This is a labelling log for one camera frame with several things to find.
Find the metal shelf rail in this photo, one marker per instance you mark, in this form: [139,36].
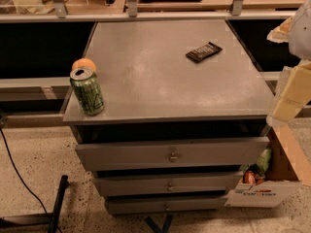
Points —
[129,16]

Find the orange snack packet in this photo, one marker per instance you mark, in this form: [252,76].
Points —
[249,178]

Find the bottom grey drawer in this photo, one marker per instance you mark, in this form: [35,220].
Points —
[163,205]

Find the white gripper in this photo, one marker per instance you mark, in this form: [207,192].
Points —
[301,36]

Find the grey drawer cabinet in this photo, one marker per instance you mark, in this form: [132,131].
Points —
[153,92]

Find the cardboard box of snacks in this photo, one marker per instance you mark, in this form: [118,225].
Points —
[289,169]

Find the middle grey drawer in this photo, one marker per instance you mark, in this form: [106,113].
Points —
[165,184]

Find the orange fruit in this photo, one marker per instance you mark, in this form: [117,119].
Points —
[84,62]

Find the black rxbar chocolate wrapper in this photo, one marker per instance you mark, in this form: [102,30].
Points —
[203,52]

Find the green chip bag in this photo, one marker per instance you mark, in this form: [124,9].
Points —
[263,160]

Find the top grey drawer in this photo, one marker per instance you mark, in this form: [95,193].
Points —
[168,154]

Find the green soda can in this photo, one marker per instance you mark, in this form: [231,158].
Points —
[87,90]

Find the black metal stand leg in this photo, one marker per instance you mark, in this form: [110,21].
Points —
[51,219]

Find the grey drawer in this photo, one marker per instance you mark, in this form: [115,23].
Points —
[163,205]
[168,154]
[165,184]

